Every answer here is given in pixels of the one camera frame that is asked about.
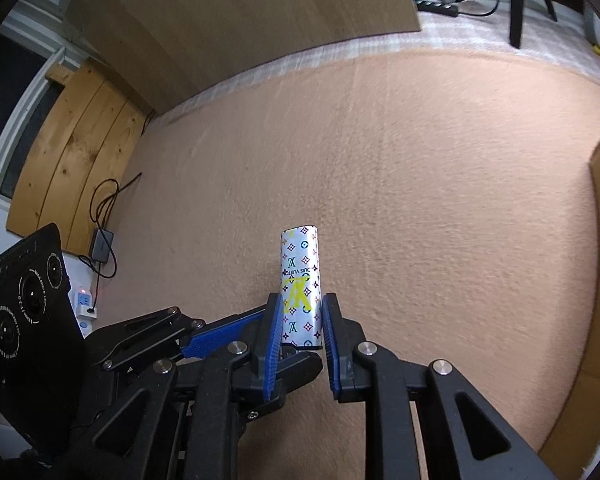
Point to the pine plank panel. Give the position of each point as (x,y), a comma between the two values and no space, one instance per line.
(70,160)

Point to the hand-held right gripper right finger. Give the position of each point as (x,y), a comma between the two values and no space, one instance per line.
(330,345)

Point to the grey power adapter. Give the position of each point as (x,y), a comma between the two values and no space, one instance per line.
(101,246)

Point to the large cardboard sheet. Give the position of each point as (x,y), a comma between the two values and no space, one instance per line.
(230,20)

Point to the white patterned lighter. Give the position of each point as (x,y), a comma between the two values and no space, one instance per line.
(302,280)

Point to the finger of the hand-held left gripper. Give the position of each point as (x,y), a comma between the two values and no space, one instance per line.
(210,340)
(300,367)

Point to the white window frame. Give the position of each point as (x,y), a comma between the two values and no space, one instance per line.
(27,95)

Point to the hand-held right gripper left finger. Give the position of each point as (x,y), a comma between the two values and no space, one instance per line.
(272,350)

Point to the black power strip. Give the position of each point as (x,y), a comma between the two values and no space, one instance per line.
(437,6)

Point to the checkered bed sheet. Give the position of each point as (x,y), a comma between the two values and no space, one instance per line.
(480,30)

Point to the white wall plug device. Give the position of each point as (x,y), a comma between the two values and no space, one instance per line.
(86,305)

